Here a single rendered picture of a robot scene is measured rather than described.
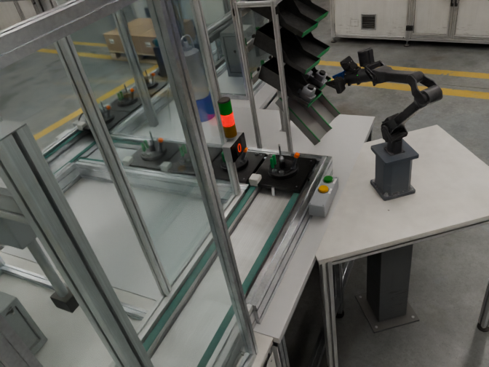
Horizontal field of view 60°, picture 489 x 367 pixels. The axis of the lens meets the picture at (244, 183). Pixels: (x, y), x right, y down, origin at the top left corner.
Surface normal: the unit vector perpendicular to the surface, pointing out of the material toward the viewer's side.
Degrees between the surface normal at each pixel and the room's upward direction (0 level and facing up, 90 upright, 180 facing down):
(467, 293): 0
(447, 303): 0
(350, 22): 90
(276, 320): 0
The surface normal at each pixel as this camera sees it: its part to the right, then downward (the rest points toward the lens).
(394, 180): 0.19, 0.55
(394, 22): -0.55, 0.56
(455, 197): -0.16, -0.80
